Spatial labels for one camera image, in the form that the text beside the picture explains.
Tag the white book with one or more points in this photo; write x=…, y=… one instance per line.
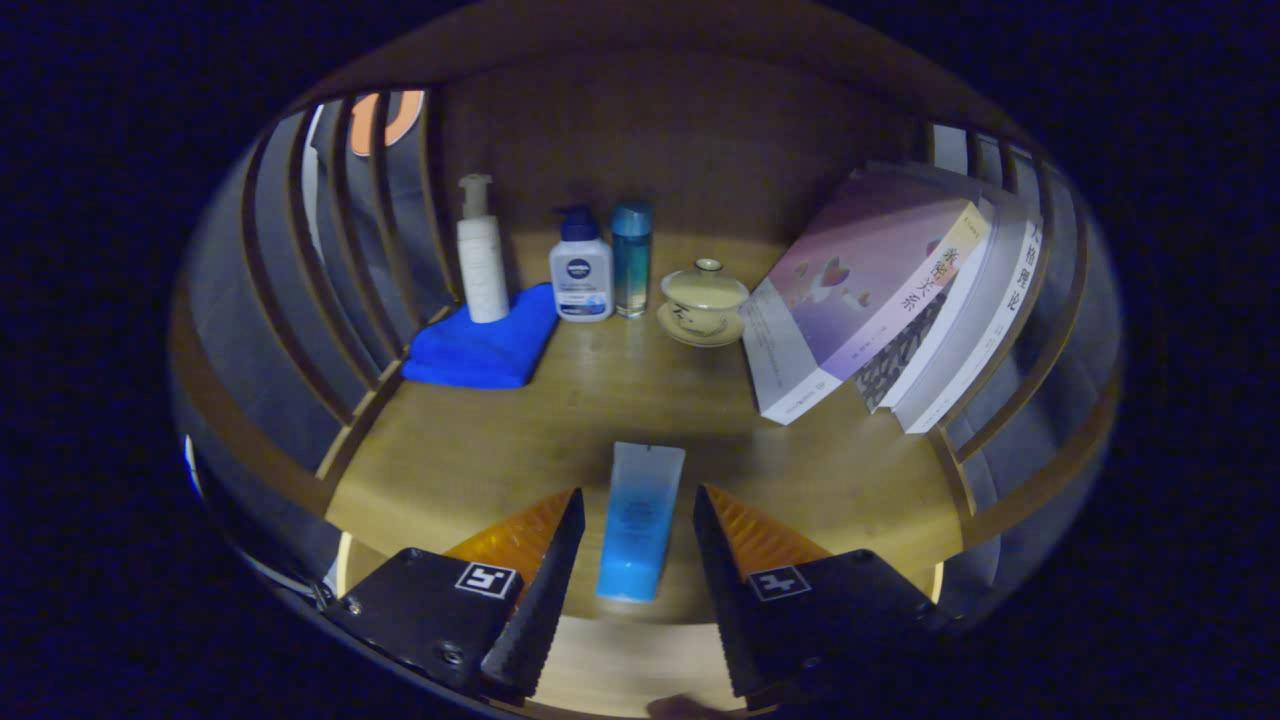
x=985, y=320

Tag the wooden countertop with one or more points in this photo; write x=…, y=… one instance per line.
x=600, y=400

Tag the white pump bottle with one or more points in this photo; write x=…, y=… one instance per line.
x=482, y=270

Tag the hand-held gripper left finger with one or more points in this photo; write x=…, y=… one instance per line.
x=545, y=600

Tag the wooden cabinet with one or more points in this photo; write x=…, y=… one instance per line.
x=680, y=130

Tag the blue folded cloth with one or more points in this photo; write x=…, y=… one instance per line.
x=480, y=350

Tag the ceramic lidded tea cup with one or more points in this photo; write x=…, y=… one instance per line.
x=703, y=295

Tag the white bottle with blue cap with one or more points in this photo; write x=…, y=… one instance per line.
x=581, y=275

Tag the patterned cover book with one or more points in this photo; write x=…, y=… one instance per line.
x=900, y=355

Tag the purple book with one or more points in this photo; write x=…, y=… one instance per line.
x=860, y=290

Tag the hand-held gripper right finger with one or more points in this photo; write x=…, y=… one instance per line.
x=725, y=600

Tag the teal bottle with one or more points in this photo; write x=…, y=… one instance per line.
x=632, y=260

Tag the blue tube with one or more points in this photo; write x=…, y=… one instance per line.
x=640, y=520

